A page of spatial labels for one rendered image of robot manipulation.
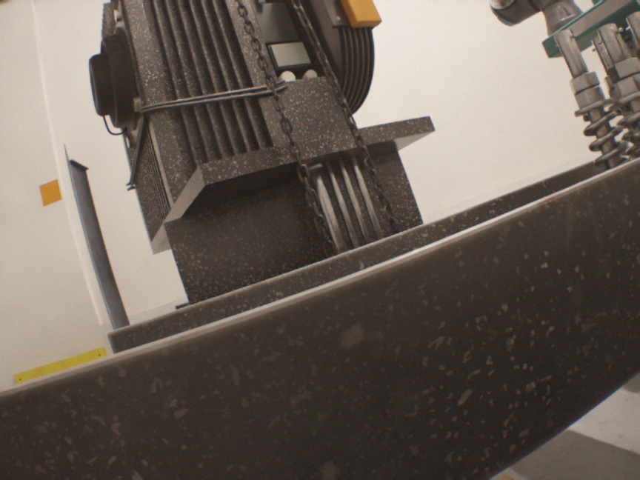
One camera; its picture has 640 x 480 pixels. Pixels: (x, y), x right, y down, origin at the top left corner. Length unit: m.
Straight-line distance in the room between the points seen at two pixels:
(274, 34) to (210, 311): 0.92
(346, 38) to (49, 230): 1.57
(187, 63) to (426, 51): 1.88
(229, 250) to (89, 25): 1.93
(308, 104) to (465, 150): 1.65
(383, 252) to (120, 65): 0.82
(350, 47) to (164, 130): 0.47
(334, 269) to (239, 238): 0.56
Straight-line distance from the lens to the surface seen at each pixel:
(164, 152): 0.92
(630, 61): 0.38
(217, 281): 0.86
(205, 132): 0.98
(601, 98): 0.40
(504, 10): 1.61
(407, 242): 0.33
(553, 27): 1.55
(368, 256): 0.32
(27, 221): 2.27
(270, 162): 0.70
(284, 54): 1.12
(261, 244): 0.87
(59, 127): 2.39
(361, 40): 1.16
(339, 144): 0.76
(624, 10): 1.39
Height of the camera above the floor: 0.74
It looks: 2 degrees up
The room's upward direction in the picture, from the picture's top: 19 degrees counter-clockwise
